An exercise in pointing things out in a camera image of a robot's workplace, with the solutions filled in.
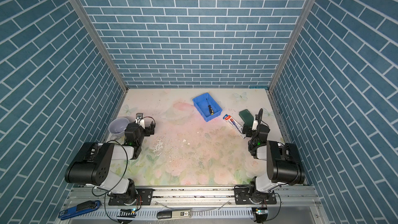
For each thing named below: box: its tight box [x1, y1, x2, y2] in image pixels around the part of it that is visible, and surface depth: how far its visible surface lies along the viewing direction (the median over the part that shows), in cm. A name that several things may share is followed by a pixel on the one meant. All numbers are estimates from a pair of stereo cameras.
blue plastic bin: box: [192, 92, 223, 122], surface depth 111 cm
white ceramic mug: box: [108, 117, 130, 140], surface depth 95 cm
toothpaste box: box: [222, 114, 247, 139], surface depth 101 cm
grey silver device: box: [156, 210, 192, 219], surface depth 68 cm
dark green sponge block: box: [238, 108, 254, 128], surface depth 106 cm
